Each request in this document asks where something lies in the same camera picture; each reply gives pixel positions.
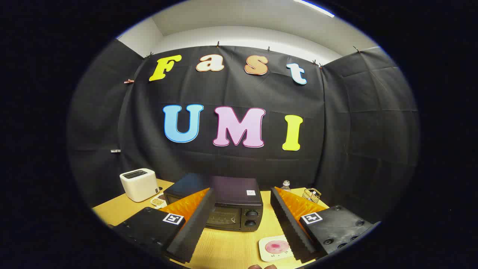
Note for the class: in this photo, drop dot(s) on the white cherry print plate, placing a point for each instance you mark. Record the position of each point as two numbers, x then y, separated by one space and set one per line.
264 254

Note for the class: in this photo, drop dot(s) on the clear plastic bottle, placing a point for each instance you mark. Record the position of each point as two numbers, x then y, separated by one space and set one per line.
286 186

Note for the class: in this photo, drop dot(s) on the pink ham slice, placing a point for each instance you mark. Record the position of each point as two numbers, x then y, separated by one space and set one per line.
277 246

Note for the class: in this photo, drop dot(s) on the black toaster oven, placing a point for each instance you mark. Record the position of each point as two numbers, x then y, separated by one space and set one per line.
233 188

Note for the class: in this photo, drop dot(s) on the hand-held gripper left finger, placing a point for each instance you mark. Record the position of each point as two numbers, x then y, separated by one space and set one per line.
194 228

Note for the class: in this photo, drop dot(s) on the white bread toaster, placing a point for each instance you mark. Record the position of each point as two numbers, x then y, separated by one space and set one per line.
139 185

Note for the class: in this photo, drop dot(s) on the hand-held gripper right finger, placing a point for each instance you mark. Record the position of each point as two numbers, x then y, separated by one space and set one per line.
289 228

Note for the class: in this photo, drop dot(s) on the small dish of nuts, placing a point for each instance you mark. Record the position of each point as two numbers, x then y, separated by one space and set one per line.
158 201

